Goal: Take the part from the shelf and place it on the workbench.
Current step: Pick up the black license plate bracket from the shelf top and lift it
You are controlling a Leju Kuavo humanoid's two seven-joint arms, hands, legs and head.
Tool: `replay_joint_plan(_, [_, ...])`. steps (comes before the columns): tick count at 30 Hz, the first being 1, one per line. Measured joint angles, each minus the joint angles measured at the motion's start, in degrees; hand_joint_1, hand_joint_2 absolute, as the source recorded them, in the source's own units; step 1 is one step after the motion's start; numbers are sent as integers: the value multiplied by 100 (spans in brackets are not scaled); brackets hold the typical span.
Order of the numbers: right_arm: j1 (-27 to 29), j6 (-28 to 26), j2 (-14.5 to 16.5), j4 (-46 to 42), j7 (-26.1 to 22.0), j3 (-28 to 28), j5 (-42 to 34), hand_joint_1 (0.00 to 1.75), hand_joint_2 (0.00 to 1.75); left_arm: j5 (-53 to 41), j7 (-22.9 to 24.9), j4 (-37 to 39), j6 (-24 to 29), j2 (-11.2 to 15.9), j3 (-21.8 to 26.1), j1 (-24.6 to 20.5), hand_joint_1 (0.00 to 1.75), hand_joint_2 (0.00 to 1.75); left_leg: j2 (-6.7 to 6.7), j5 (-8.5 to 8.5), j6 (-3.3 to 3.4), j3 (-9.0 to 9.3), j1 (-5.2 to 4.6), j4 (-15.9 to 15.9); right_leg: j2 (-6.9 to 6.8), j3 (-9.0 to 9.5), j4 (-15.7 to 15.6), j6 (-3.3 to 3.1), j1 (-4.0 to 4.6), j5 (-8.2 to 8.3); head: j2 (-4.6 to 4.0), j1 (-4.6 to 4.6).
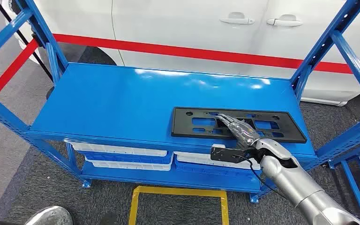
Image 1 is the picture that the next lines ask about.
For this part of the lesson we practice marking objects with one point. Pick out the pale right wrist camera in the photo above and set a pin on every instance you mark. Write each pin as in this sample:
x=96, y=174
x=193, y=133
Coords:
x=218, y=146

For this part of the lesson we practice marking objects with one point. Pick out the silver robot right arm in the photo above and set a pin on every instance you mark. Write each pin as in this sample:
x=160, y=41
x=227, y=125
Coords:
x=301, y=186

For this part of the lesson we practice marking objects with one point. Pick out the black camera bracket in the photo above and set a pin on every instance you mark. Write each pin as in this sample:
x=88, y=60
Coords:
x=226, y=154

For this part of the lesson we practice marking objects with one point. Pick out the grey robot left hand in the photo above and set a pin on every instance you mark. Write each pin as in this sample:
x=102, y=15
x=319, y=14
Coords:
x=108, y=220

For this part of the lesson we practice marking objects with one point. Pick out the black stanchion pole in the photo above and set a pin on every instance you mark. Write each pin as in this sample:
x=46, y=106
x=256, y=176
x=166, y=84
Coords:
x=18, y=34

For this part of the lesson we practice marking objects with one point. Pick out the blue metal shelf rack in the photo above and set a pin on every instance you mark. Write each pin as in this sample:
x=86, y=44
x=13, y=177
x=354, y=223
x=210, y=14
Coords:
x=121, y=99

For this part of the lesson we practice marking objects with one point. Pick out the yellow floor tape square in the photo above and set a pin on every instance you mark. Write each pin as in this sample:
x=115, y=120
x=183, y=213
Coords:
x=180, y=191

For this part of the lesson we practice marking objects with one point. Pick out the white car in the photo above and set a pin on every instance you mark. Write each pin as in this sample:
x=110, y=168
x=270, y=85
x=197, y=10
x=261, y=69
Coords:
x=183, y=24

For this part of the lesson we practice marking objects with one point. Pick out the black plastic plate bracket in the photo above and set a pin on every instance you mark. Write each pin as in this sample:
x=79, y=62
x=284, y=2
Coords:
x=186, y=127

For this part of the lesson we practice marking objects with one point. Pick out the chrome stanchion post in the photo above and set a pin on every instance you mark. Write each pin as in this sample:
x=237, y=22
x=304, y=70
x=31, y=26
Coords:
x=48, y=216

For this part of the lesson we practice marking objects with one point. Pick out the blue wheeled shelf rack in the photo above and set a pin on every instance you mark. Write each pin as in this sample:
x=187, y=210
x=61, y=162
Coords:
x=353, y=183

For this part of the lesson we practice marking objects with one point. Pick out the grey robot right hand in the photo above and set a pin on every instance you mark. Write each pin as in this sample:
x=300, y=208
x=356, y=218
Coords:
x=242, y=132

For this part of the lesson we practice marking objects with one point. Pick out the red barrier belt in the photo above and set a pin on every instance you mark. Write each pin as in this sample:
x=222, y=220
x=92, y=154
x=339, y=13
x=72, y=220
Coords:
x=198, y=52
x=12, y=70

